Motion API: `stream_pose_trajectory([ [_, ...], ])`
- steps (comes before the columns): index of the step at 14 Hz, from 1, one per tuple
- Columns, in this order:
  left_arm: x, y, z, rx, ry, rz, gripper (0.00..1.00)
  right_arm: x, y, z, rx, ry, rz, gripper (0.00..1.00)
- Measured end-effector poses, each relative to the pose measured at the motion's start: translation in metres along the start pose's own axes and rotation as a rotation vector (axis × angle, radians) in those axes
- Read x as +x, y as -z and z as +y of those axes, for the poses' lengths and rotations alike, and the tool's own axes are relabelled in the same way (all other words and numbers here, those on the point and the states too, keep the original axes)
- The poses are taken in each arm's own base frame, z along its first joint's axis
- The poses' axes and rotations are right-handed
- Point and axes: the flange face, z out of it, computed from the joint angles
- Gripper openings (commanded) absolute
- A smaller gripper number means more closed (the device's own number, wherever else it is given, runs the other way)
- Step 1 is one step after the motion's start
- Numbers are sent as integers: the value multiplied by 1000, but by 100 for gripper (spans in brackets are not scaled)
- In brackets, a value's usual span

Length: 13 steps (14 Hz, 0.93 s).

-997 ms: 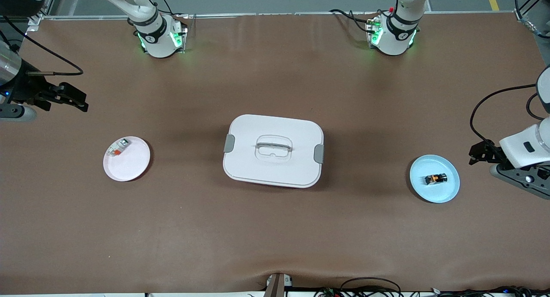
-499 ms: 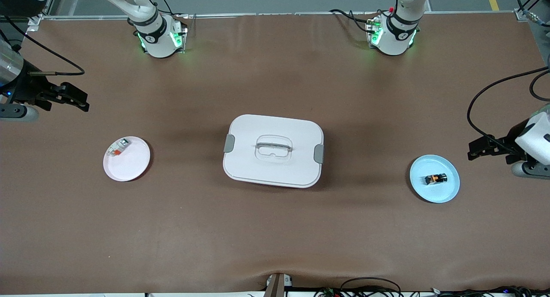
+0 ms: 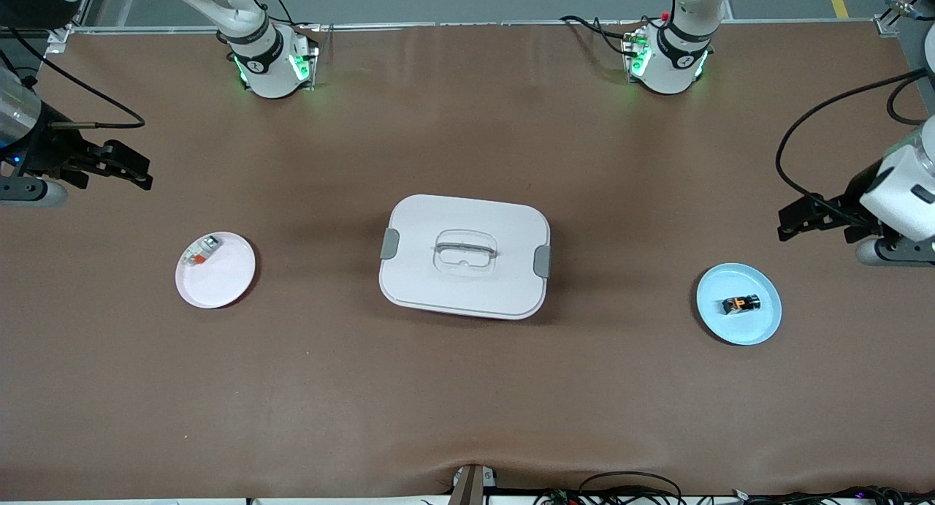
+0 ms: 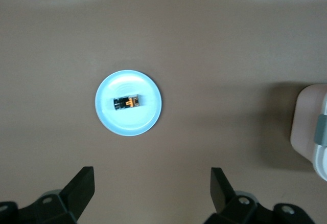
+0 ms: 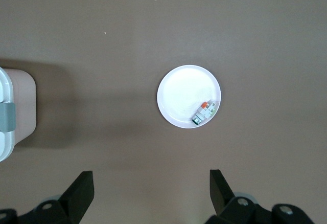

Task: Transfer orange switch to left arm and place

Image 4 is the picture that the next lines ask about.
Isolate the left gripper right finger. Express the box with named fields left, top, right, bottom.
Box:
left=205, top=167, right=315, bottom=224

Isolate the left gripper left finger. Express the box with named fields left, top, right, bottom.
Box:
left=0, top=166, right=96, bottom=224

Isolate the white lidded storage box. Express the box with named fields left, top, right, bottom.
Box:
left=290, top=83, right=327, bottom=180

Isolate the grey box latch clip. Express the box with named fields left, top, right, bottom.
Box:
left=313, top=114, right=327, bottom=147

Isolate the light blue round plate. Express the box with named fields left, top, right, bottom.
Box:
left=94, top=70, right=162, bottom=137

